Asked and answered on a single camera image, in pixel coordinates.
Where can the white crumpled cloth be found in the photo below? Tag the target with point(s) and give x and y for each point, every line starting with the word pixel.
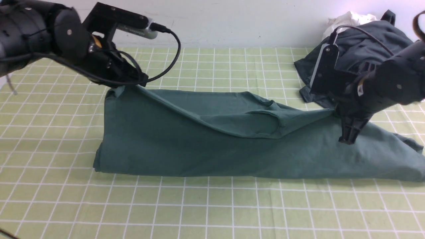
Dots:
pixel 349 18

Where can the dark grey crumpled garment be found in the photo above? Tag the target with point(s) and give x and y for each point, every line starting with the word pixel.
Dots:
pixel 355 48

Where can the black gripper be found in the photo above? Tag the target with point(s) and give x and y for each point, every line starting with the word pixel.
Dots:
pixel 362 97
pixel 108 68

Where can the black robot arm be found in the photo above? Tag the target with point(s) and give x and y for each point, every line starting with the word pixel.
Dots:
pixel 398 80

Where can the green checkered tablecloth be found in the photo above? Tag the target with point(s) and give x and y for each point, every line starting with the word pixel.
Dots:
pixel 51 129

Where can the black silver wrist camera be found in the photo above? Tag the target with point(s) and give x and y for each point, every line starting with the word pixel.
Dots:
pixel 106 19

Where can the green long-sleeved shirt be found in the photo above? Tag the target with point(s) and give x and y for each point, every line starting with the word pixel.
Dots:
pixel 198 134

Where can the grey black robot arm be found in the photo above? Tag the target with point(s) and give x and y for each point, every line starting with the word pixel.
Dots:
pixel 34 29

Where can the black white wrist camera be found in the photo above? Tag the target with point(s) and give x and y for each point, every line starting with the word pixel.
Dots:
pixel 326 79

